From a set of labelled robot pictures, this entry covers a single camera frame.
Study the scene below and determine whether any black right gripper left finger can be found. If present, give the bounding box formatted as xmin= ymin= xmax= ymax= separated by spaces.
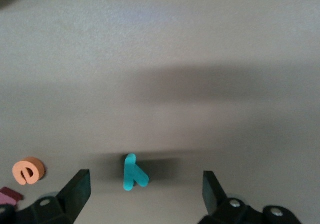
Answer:
xmin=14 ymin=169 xmax=91 ymax=224

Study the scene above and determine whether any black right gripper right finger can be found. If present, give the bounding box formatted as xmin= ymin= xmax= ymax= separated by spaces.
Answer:
xmin=198 ymin=170 xmax=302 ymax=224

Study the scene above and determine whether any teal foam letter y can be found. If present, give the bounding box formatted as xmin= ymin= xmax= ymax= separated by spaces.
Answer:
xmin=123 ymin=153 xmax=150 ymax=191

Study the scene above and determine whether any orange foam letter e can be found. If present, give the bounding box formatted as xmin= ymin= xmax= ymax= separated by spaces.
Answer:
xmin=11 ymin=156 xmax=46 ymax=185

